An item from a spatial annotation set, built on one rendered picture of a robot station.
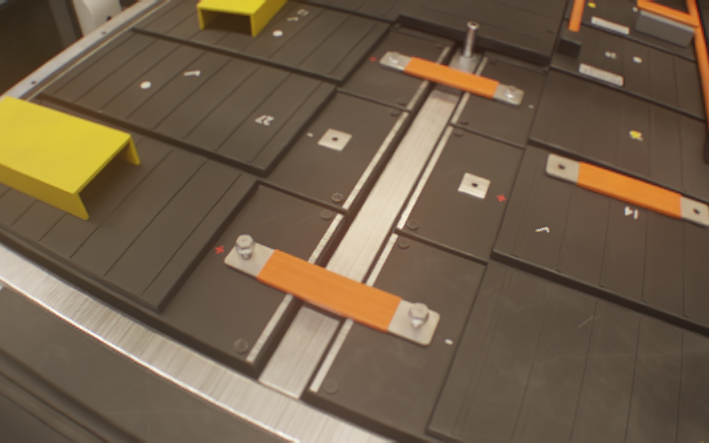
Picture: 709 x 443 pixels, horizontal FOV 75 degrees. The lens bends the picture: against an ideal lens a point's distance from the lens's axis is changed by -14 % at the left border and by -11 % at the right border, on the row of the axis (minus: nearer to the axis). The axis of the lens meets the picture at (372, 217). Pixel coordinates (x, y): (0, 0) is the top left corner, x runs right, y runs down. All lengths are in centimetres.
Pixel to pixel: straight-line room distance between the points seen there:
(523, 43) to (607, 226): 27
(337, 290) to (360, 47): 31
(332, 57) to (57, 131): 28
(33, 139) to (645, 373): 49
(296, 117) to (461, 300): 22
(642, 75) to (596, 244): 30
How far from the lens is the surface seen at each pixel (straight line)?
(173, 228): 40
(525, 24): 67
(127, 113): 52
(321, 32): 61
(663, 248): 45
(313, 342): 35
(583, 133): 52
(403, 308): 35
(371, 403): 32
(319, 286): 36
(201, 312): 36
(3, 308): 43
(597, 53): 67
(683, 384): 39
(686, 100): 66
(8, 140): 49
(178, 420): 34
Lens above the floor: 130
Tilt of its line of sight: 49 degrees down
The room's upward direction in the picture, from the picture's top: 5 degrees clockwise
